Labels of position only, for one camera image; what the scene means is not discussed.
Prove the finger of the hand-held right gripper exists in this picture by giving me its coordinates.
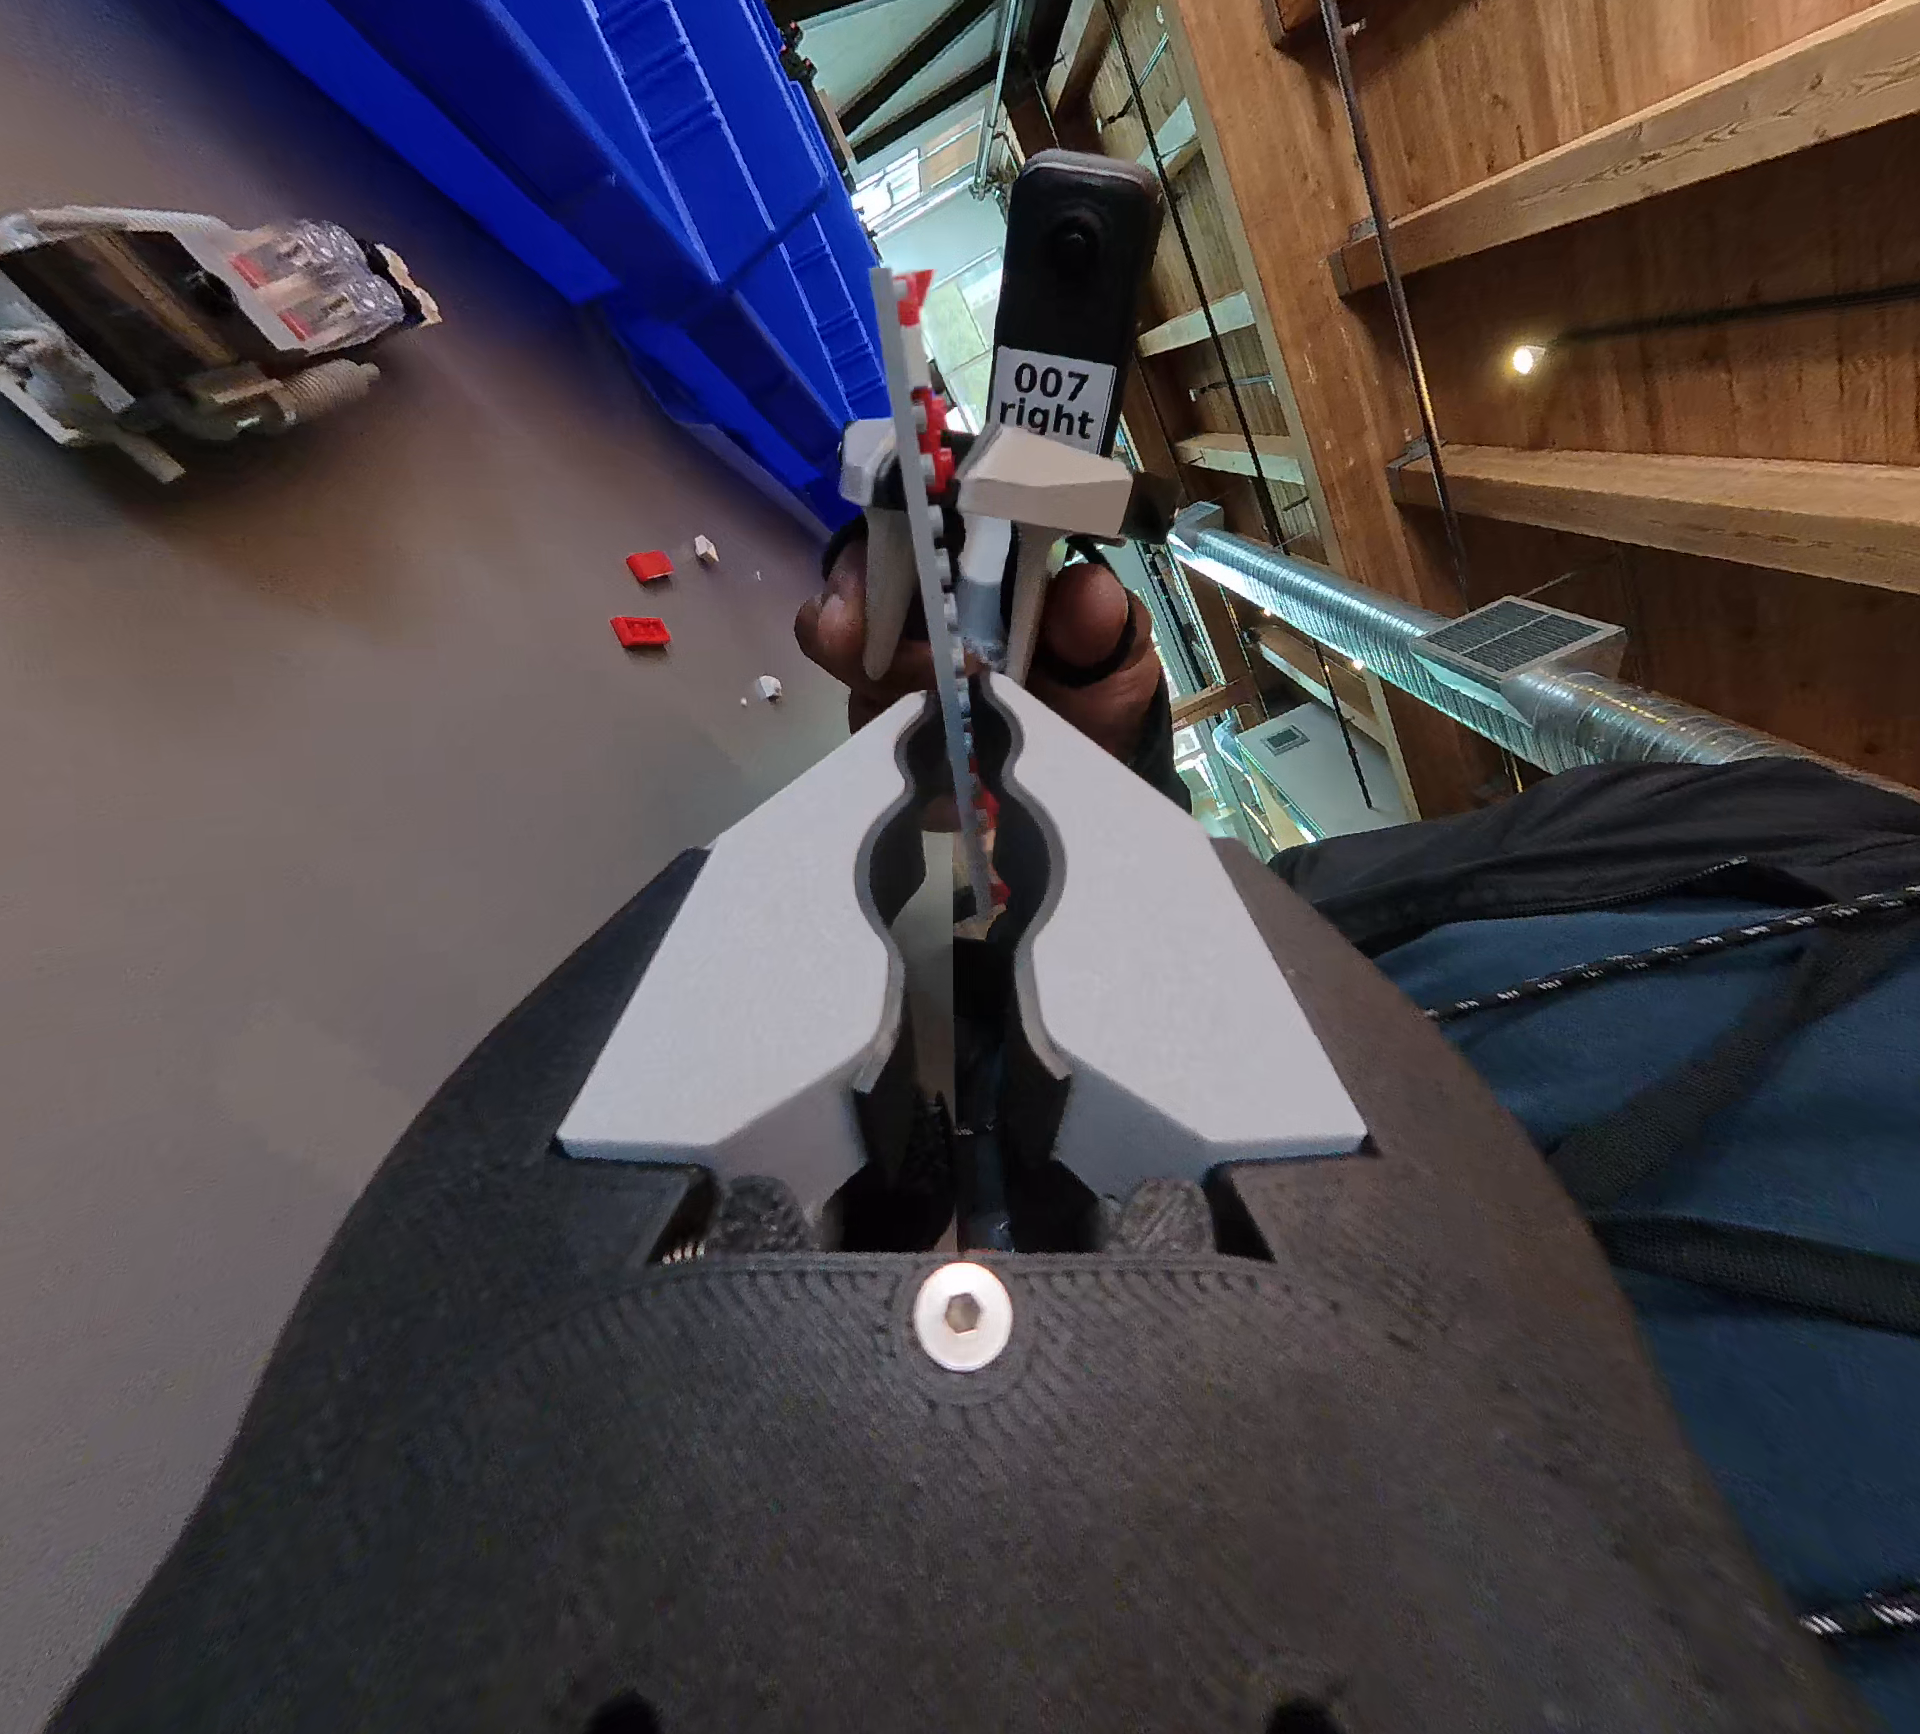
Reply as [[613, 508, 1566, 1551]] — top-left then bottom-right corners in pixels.
[[954, 427, 1134, 547], [837, 419, 920, 518]]

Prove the thin threaded metal rod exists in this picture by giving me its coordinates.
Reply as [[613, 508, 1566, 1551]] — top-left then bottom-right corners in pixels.
[[1274, 0, 1464, 597]]

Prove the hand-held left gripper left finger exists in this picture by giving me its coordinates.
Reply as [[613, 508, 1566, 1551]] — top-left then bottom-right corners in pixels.
[[555, 692, 948, 1253]]

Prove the silver ventilation duct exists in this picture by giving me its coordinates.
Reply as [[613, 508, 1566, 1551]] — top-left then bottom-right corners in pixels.
[[1171, 504, 1920, 799]]

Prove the person's dark clothing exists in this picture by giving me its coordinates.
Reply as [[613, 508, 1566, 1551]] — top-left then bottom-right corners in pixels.
[[1266, 759, 1920, 1734]]

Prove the square duct vent grille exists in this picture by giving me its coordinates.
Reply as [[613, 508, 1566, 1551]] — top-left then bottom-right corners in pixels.
[[1416, 594, 1627, 717]]

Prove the person's right hand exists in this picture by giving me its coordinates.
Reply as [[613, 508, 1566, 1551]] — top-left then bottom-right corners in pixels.
[[795, 547, 1172, 764]]

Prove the grey black brick model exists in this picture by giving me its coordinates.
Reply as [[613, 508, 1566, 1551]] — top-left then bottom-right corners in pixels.
[[0, 207, 444, 484]]

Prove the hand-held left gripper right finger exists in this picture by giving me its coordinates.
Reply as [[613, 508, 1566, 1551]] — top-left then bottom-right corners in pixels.
[[969, 676, 1372, 1245]]

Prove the white ceiling air vent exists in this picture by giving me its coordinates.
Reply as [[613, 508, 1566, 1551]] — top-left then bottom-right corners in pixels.
[[1237, 706, 1360, 841]]

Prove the long grey brick plate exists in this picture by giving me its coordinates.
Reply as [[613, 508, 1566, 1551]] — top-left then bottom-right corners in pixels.
[[870, 265, 1011, 931]]

